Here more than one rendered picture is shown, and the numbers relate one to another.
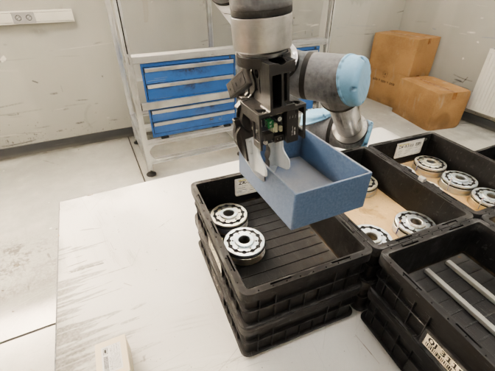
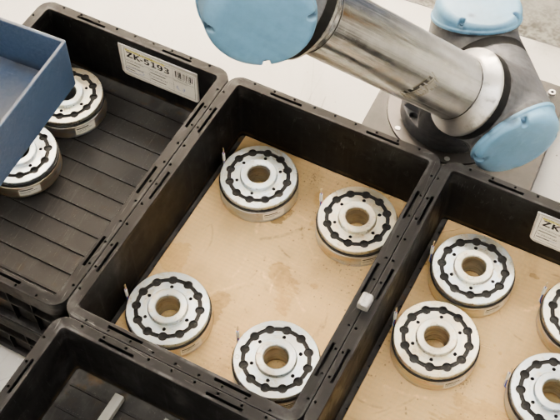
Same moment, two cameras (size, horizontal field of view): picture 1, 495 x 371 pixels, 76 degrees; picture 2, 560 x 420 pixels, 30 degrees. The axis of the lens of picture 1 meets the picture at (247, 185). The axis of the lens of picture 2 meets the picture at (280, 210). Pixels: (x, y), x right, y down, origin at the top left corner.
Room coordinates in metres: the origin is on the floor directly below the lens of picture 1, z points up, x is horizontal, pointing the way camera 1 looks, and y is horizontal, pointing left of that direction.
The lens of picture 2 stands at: (0.30, -0.87, 1.96)
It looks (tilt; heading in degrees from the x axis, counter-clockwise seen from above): 56 degrees down; 51
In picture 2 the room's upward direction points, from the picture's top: 1 degrees counter-clockwise
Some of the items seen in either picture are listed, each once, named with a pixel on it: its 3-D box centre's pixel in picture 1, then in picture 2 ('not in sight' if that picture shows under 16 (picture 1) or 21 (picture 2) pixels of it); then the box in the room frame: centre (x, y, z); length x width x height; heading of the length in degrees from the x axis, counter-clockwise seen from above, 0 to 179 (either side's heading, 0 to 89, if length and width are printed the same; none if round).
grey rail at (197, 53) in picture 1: (238, 48); not in sight; (2.63, 0.07, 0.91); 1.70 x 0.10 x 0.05; 116
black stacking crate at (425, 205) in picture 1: (364, 204); (262, 258); (0.70, -0.33, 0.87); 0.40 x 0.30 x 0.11; 22
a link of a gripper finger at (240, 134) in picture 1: (249, 133); not in sight; (0.45, 0.00, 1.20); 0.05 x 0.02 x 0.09; 114
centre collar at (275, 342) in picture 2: (415, 221); (276, 357); (0.63, -0.44, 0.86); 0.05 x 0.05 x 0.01
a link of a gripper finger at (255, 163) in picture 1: (259, 164); not in sight; (0.43, -0.02, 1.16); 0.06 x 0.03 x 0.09; 24
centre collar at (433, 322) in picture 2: not in sight; (436, 337); (0.79, -0.54, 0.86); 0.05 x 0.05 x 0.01
